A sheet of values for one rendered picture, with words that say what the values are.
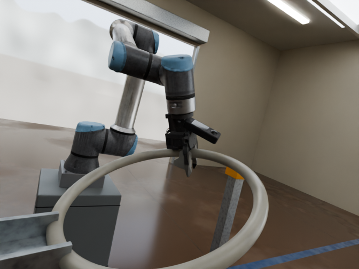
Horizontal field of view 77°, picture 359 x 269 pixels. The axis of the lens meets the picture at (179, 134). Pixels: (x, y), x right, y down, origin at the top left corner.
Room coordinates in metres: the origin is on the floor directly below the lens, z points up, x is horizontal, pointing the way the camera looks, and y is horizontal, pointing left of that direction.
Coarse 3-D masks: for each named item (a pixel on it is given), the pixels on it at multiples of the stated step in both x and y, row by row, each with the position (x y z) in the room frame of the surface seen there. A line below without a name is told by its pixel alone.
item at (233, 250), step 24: (240, 168) 0.59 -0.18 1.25; (72, 192) 0.54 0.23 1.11; (264, 192) 0.48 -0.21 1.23; (264, 216) 0.41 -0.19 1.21; (48, 240) 0.39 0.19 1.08; (240, 240) 0.35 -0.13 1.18; (72, 264) 0.33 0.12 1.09; (96, 264) 0.33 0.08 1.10; (192, 264) 0.31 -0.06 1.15; (216, 264) 0.32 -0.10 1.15
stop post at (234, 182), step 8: (232, 176) 1.54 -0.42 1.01; (240, 176) 1.53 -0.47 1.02; (232, 184) 1.55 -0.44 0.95; (240, 184) 1.57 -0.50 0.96; (224, 192) 1.60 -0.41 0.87; (232, 192) 1.54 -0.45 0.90; (224, 200) 1.58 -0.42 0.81; (232, 200) 1.55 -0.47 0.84; (224, 208) 1.57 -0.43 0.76; (232, 208) 1.56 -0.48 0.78; (224, 216) 1.55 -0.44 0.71; (232, 216) 1.57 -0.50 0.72; (216, 224) 1.60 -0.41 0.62; (224, 224) 1.54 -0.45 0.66; (216, 232) 1.59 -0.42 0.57; (224, 232) 1.55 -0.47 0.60; (216, 240) 1.57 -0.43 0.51; (224, 240) 1.56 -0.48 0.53; (216, 248) 1.55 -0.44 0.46
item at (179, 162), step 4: (180, 152) 0.72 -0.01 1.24; (180, 156) 0.72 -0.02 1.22; (176, 160) 0.72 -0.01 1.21; (180, 160) 0.72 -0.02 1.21; (176, 164) 0.73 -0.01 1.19; (180, 164) 0.72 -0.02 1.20; (184, 164) 0.71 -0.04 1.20; (184, 168) 0.72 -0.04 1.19; (188, 168) 0.71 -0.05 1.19; (188, 172) 0.72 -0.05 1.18; (188, 176) 0.73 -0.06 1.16
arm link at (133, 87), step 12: (144, 36) 1.21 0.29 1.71; (156, 36) 1.24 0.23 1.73; (144, 48) 1.23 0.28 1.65; (156, 48) 1.26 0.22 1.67; (132, 84) 1.25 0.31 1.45; (144, 84) 1.30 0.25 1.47; (132, 96) 1.26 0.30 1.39; (120, 108) 1.27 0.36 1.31; (132, 108) 1.27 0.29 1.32; (120, 120) 1.27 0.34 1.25; (132, 120) 1.29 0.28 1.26; (108, 132) 1.27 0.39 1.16; (120, 132) 1.25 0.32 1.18; (132, 132) 1.30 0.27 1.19; (108, 144) 1.24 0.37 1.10; (120, 144) 1.26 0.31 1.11; (132, 144) 1.30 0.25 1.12
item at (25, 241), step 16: (0, 224) 0.38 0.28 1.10; (16, 224) 0.39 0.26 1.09; (32, 224) 0.41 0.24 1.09; (48, 224) 0.43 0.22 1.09; (0, 240) 0.38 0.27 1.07; (16, 240) 0.40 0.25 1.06; (32, 240) 0.40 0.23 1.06; (0, 256) 0.30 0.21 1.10; (16, 256) 0.31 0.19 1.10; (32, 256) 0.32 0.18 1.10; (48, 256) 0.33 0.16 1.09
